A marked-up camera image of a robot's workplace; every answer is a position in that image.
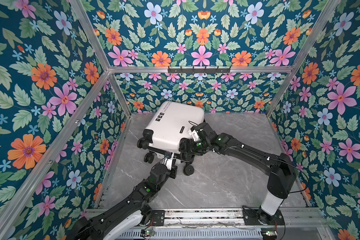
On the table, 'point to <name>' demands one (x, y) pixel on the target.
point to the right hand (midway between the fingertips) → (182, 149)
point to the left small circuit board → (147, 233)
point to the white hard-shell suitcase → (167, 127)
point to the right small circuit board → (269, 233)
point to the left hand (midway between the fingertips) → (179, 158)
